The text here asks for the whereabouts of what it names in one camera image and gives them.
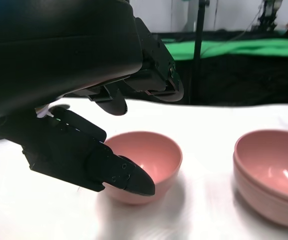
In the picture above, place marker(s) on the green cloth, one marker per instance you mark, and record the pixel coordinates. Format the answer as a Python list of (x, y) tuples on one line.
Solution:
[(234, 50)]

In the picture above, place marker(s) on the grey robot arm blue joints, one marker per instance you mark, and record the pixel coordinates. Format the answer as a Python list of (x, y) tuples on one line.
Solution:
[(269, 17)]

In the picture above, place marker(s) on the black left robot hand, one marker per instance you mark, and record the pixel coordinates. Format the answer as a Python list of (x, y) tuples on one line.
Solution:
[(46, 50)]

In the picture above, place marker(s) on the pink bowl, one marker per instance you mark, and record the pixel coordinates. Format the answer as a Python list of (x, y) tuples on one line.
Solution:
[(271, 155), (264, 205), (148, 155)]

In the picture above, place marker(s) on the black tripod pole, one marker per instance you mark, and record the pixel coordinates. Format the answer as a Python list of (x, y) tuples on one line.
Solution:
[(197, 50)]

